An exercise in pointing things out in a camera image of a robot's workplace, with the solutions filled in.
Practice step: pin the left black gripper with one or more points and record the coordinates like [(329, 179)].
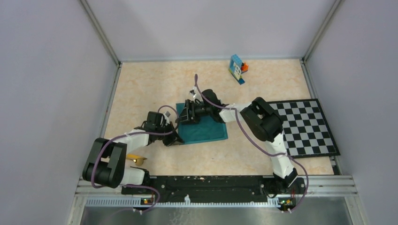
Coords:
[(174, 138)]

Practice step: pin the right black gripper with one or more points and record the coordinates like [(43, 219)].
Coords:
[(185, 116)]

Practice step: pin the teal cloth napkin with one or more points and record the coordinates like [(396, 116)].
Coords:
[(207, 130)]

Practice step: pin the colourful toy block house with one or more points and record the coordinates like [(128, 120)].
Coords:
[(237, 67)]

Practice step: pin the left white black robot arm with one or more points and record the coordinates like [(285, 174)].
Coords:
[(106, 163)]

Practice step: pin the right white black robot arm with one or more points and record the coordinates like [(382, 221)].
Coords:
[(264, 122)]

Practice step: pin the gold spoon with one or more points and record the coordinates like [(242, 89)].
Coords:
[(138, 160)]

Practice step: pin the black white checkerboard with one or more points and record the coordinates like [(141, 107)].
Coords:
[(306, 131)]

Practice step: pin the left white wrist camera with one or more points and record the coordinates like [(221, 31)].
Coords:
[(167, 114)]

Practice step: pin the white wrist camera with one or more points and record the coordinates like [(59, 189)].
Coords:
[(167, 114), (194, 93)]

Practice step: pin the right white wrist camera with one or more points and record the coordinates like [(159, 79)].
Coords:
[(194, 93)]

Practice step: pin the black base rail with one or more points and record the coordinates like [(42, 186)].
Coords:
[(219, 190)]

